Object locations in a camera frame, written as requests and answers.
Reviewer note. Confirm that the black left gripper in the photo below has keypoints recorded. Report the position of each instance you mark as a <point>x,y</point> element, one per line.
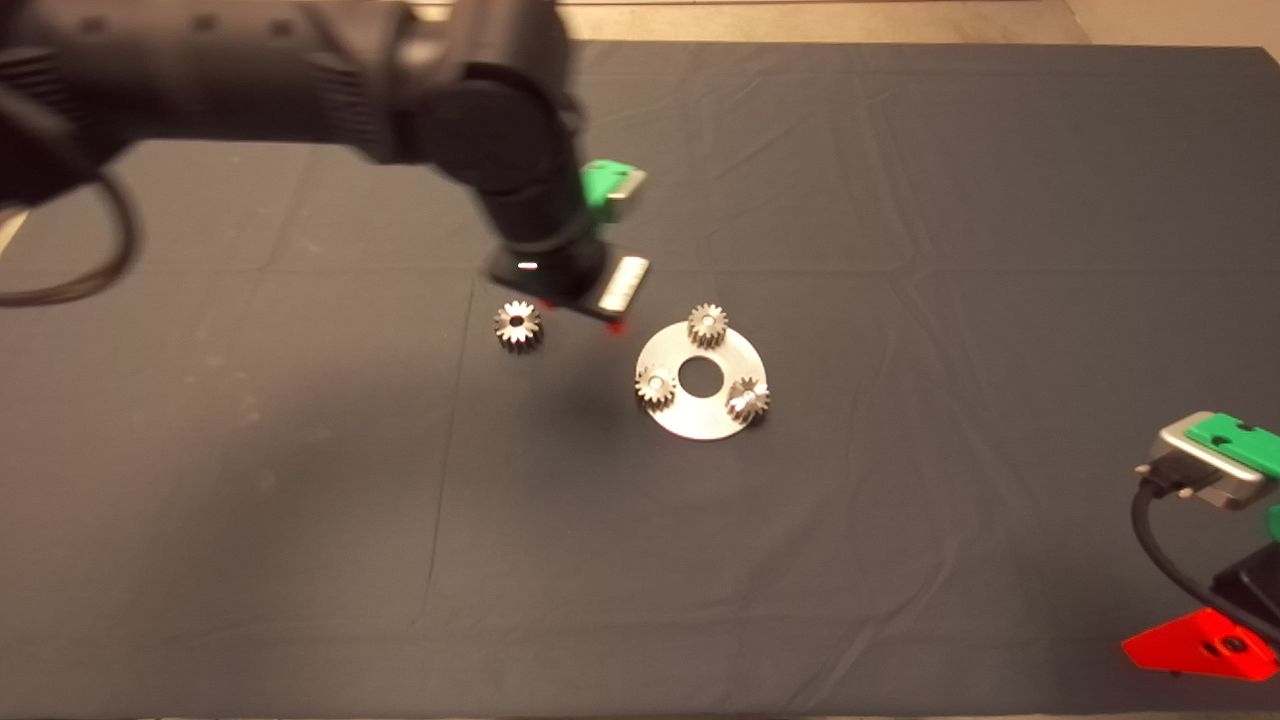
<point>560,275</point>

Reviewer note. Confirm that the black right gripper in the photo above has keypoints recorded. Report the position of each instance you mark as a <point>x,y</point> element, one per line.
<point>1255,590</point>

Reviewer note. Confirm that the larger steel gear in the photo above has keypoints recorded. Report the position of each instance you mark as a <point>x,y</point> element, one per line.
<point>507,326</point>

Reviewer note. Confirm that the smaller steel gear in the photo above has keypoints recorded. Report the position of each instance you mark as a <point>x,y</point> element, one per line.
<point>657,388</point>

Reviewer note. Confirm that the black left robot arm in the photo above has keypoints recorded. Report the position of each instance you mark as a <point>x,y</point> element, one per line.
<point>300,70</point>

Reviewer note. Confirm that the steel gear on plate pin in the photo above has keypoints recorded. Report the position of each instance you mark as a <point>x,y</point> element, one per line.
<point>707,327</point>
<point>748,400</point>

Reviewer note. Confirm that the round metal plate with hole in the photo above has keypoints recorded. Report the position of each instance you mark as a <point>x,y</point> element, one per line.
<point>700,420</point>

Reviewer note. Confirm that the dark grey table cloth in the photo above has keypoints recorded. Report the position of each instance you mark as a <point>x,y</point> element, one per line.
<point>900,200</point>

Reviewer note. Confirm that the left green camera mount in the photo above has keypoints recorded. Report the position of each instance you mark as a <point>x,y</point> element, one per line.
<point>600,185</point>

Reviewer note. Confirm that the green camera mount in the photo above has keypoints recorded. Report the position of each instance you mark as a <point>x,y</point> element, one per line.
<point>600,185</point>
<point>1238,440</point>

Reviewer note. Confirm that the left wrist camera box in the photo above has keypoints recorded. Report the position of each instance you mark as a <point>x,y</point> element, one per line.
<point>630,190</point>

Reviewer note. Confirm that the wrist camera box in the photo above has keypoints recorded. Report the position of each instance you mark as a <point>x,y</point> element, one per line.
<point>1205,472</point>
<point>630,190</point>

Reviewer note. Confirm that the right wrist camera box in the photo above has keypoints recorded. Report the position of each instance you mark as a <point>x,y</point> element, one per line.
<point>1205,472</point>

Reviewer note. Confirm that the right green camera mount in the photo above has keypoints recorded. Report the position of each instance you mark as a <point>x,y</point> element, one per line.
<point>1238,440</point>

